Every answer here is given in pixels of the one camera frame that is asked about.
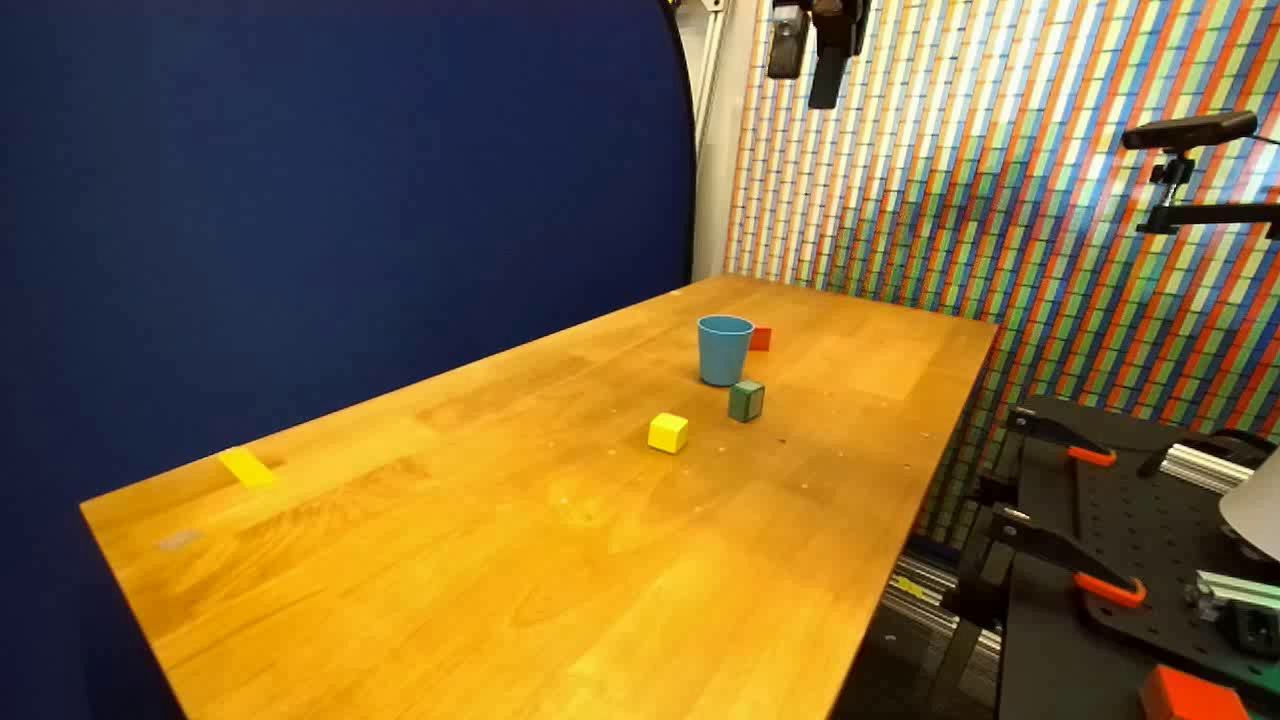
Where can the blue plastic cup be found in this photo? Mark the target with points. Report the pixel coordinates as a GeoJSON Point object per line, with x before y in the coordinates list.
{"type": "Point", "coordinates": [722, 351]}

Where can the silver aluminium bar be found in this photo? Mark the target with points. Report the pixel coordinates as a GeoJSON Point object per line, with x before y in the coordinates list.
{"type": "Point", "coordinates": [1202, 468]}

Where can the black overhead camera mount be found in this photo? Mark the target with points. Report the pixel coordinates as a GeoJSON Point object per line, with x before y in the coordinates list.
{"type": "Point", "coordinates": [819, 31]}

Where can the yellow tape strip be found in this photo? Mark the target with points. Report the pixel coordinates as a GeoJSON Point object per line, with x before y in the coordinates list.
{"type": "Point", "coordinates": [244, 468]}

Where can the green cube block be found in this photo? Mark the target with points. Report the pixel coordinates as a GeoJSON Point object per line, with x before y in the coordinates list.
{"type": "Point", "coordinates": [745, 400]}

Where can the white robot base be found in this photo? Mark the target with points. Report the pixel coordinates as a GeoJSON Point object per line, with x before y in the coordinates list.
{"type": "Point", "coordinates": [1253, 509]}

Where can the black perforated side table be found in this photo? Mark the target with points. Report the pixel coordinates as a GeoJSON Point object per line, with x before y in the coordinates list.
{"type": "Point", "coordinates": [1074, 658]}

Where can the orange red block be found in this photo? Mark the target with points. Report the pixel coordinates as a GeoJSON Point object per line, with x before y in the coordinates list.
{"type": "Point", "coordinates": [1175, 694]}

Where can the red cube block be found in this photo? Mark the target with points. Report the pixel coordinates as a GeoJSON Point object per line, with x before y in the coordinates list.
{"type": "Point", "coordinates": [761, 343]}

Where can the orange handled front clamp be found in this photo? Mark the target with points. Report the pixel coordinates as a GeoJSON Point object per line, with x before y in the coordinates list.
{"type": "Point", "coordinates": [1090, 573]}

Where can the yellow cube block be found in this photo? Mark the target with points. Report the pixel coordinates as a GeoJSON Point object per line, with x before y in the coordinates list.
{"type": "Point", "coordinates": [669, 434]}

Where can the orange handled black clamp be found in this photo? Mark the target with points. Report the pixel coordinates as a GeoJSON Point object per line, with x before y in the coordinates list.
{"type": "Point", "coordinates": [1061, 434]}

